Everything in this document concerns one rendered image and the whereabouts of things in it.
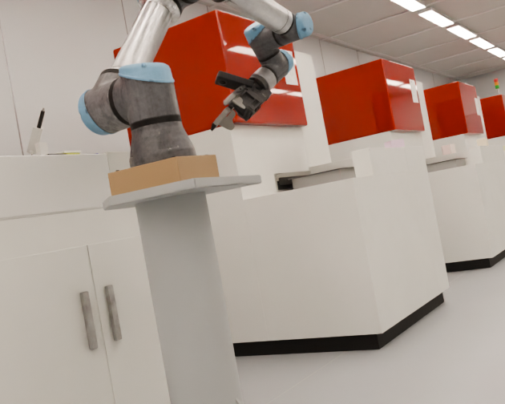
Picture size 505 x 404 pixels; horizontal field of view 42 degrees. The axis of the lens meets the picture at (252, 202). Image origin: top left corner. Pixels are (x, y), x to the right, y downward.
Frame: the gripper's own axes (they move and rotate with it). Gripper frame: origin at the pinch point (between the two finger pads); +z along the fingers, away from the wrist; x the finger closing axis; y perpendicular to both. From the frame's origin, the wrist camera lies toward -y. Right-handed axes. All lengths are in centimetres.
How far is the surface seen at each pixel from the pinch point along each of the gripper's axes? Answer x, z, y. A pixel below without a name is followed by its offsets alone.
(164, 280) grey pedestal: -29, 60, 24
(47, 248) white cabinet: -12, 67, -2
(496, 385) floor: 32, -13, 129
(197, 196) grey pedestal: -36, 43, 17
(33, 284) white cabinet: -13, 75, 2
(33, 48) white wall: 216, -93, -158
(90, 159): -8.4, 40.8, -12.9
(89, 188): -7.0, 46.6, -7.6
